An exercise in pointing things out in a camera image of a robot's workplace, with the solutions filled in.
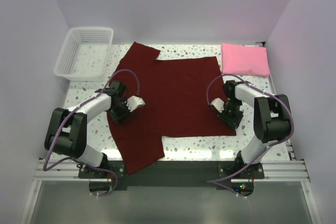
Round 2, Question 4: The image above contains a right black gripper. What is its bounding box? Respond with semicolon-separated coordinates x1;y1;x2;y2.
217;99;243;133

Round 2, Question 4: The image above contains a dark red t shirt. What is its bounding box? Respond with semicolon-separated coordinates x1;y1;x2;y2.
108;42;236;174

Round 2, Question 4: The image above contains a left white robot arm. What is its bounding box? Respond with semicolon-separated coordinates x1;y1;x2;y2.
43;80;137;178

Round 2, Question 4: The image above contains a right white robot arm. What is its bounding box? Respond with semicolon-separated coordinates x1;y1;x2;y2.
210;80;293;178

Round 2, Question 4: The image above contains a folded pink t shirt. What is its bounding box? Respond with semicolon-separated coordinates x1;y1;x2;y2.
221;43;270;77

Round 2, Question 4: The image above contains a white plastic basket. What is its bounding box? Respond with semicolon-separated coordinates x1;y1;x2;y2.
54;27;114;82

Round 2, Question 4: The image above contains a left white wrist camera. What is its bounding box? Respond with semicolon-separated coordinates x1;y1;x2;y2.
127;95;145;112

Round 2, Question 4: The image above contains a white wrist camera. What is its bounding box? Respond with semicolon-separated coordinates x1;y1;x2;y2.
127;95;145;112
210;98;225;112

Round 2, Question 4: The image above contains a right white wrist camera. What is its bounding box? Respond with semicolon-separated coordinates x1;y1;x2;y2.
210;98;225;112

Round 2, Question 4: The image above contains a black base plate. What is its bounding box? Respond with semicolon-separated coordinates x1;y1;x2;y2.
78;159;263;195

